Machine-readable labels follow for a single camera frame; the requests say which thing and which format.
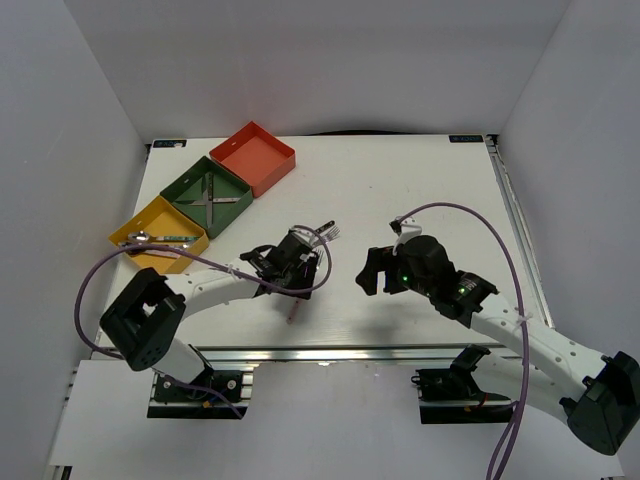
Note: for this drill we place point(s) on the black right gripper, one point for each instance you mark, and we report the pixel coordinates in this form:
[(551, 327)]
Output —
[(380, 260)]

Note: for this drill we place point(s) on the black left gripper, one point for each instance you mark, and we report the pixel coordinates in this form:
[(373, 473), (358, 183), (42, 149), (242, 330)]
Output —
[(305, 283)]

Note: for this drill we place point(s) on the pink handled fork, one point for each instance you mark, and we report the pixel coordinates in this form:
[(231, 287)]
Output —
[(292, 313)]

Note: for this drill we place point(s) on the green handled fork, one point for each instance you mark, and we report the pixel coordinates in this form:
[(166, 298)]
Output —
[(331, 234)]

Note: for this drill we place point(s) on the pink handled knife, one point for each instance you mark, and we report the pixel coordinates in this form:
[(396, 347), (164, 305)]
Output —
[(218, 200)]

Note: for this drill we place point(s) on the brown handled knife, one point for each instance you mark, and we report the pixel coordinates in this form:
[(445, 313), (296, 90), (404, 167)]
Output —
[(209, 197)]

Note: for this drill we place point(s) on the green handled knife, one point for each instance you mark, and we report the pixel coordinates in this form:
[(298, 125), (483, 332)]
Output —
[(203, 185)]

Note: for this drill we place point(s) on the green handled spoon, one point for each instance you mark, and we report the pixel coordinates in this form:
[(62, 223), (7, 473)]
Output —
[(142, 236)]

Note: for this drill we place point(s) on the brown handled spoon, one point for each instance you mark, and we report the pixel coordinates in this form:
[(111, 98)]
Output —
[(153, 245)]

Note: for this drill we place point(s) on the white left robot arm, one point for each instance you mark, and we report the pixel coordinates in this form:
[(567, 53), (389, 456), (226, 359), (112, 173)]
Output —
[(144, 318)]

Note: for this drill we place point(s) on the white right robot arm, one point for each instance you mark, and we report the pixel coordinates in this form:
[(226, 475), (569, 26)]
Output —
[(596, 395)]

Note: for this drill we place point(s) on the green box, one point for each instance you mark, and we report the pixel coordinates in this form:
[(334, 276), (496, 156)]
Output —
[(187, 187)]

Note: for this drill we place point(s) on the red box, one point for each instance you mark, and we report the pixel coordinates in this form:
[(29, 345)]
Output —
[(255, 156)]

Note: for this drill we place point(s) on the yellow box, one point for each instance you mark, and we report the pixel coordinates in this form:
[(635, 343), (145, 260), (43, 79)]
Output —
[(166, 225)]

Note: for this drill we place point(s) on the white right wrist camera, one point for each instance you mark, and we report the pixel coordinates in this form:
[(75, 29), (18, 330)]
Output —
[(405, 229)]

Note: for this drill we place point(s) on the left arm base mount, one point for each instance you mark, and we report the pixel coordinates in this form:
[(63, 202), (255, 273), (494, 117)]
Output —
[(223, 395)]

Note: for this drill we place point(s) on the aluminium table frame rail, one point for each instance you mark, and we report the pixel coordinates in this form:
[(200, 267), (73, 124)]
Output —
[(521, 231)]

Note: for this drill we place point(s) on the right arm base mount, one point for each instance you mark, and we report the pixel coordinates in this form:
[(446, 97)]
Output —
[(450, 396)]

